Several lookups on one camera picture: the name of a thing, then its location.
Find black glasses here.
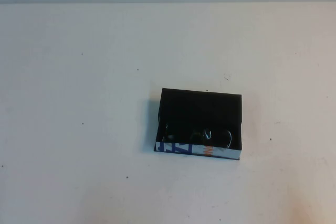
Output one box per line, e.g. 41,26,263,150
162,126,233,150

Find black cardboard box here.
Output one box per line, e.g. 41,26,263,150
153,88,243,162

